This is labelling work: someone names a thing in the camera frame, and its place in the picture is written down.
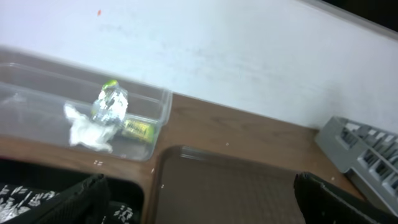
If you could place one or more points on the foil wrapper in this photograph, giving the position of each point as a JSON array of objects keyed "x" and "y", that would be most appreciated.
[{"x": 110, "y": 109}]

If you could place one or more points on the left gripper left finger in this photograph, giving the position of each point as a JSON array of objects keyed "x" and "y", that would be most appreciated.
[{"x": 68, "y": 205}]

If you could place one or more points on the dark brown serving tray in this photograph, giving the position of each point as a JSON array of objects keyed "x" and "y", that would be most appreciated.
[{"x": 193, "y": 186}]

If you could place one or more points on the black plastic tray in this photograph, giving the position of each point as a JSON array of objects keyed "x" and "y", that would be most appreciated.
[{"x": 32, "y": 193}]

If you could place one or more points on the clear plastic bin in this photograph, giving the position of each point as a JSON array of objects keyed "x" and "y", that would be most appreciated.
[{"x": 39, "y": 105}]

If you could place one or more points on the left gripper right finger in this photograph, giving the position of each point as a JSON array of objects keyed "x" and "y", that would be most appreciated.
[{"x": 322, "y": 202}]

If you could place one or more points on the white rice pile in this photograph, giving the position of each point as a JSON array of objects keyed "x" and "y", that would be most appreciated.
[{"x": 18, "y": 199}]

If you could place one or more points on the grey dishwasher rack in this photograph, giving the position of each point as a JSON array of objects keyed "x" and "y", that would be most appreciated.
[{"x": 366, "y": 155}]

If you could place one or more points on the white tissue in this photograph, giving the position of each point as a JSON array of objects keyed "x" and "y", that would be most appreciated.
[{"x": 88, "y": 133}]

